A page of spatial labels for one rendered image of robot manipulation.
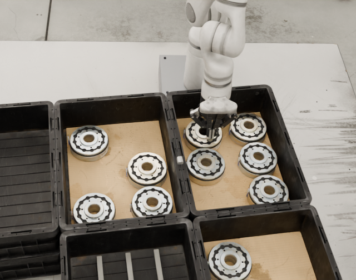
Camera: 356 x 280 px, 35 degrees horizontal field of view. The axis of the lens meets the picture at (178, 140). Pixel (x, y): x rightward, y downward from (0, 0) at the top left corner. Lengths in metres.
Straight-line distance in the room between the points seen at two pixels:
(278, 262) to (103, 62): 0.94
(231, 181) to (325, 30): 1.99
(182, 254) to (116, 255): 0.16
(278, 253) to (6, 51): 1.16
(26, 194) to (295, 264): 0.69
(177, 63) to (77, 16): 1.51
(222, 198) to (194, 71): 0.42
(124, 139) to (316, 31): 1.98
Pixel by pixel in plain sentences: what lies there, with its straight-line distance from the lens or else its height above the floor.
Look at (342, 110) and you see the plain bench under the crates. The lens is 1.94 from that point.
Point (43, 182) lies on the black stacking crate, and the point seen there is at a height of 0.83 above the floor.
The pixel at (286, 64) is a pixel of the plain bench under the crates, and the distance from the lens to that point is 2.04.
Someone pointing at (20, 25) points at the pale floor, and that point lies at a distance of 3.24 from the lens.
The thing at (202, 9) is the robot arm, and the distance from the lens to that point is 1.51.
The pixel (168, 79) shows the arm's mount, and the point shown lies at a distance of 1.77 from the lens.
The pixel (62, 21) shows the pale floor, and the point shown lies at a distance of 3.24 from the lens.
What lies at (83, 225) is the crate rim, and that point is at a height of 0.93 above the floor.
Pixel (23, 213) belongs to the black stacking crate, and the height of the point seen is 0.83.
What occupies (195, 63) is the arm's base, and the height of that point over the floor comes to 0.91.
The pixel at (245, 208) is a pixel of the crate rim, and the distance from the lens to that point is 1.34.
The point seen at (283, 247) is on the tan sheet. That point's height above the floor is 0.83.
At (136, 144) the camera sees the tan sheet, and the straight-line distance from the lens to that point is 1.55.
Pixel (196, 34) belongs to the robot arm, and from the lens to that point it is 1.62.
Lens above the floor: 2.05
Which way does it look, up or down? 51 degrees down
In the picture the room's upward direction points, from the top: 6 degrees clockwise
